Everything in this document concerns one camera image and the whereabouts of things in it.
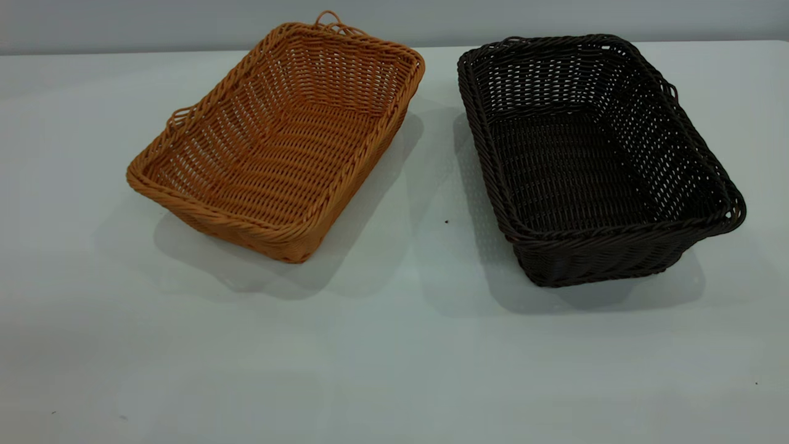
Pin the dark brown woven wicker basket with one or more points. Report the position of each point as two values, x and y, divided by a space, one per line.
573 172

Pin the orange-brown woven wicker basket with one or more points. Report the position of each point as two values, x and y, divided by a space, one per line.
290 154

